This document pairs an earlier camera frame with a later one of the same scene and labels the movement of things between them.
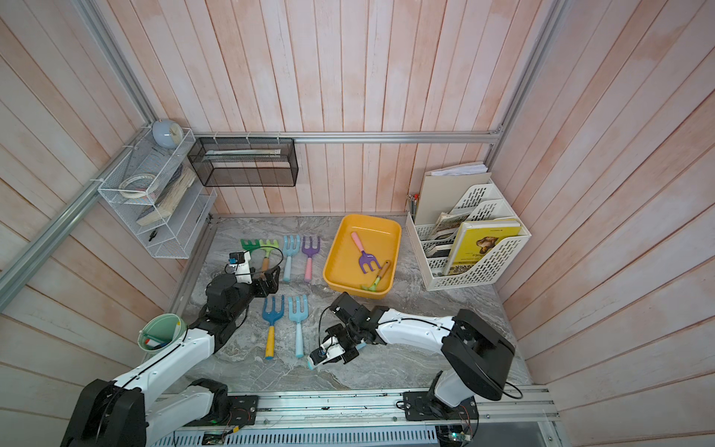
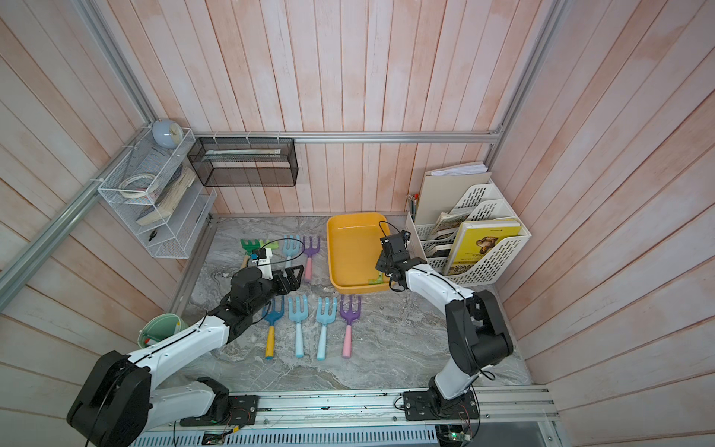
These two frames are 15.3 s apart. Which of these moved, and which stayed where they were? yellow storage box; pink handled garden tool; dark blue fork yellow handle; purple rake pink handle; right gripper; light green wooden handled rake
Moved: pink handled garden tool; right gripper
Stayed: yellow storage box; purple rake pink handle; light green wooden handled rake; dark blue fork yellow handle
